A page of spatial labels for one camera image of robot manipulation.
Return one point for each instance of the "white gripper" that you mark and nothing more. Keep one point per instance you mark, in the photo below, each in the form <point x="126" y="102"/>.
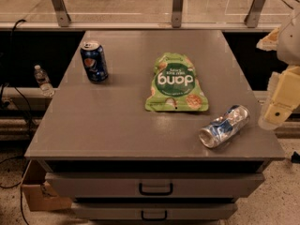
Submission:
<point x="291" y="44"/>

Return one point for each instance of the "green rice chip bag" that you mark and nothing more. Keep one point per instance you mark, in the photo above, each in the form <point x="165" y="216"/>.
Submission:
<point x="175" y="86"/>

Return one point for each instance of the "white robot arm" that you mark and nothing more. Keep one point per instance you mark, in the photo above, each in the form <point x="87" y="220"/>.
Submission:
<point x="285" y="40"/>

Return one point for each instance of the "crushed silver blue can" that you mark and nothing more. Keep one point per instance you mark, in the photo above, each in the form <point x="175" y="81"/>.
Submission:
<point x="224" y="127"/>

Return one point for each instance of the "lower grey drawer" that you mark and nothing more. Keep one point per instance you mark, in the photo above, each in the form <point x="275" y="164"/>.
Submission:
<point x="132" y="211"/>

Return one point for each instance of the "grey drawer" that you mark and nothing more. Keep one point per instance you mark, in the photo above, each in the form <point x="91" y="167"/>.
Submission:
<point x="132" y="211"/>
<point x="125" y="185"/>

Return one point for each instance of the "blue Pepsi can upright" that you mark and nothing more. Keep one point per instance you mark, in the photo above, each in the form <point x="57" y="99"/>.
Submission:
<point x="94" y="62"/>

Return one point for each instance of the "upper grey drawer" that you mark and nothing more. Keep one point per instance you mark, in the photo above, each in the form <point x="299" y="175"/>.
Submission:
<point x="125" y="185"/>

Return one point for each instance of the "clear plastic water bottle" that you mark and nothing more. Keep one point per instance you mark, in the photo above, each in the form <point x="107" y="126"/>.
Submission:
<point x="43" y="81"/>

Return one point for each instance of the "brown cardboard box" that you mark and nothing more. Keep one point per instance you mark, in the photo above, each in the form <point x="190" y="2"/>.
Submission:
<point x="39" y="194"/>

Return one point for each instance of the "right metal railing post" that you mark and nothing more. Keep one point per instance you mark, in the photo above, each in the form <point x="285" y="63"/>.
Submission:
<point x="254" y="13"/>

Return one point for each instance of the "metal railing post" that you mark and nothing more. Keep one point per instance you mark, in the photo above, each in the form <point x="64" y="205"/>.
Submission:
<point x="61" y="13"/>
<point x="177" y="9"/>
<point x="254" y="13"/>

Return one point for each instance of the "black upper drawer handle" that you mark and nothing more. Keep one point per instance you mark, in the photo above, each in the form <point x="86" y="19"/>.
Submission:
<point x="155" y="191"/>

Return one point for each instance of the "black drawer handle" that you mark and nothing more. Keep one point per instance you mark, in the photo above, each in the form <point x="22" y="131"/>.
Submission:
<point x="154" y="216"/>
<point x="155" y="191"/>

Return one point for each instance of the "black lower drawer handle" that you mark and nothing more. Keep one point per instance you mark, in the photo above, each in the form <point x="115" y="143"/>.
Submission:
<point x="154" y="216"/>

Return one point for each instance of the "middle metal railing post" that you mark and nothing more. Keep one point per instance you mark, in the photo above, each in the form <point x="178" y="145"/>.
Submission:
<point x="177" y="9"/>

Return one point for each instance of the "left metal railing post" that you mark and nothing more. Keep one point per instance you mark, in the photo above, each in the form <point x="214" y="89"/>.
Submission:
<point x="61" y="13"/>

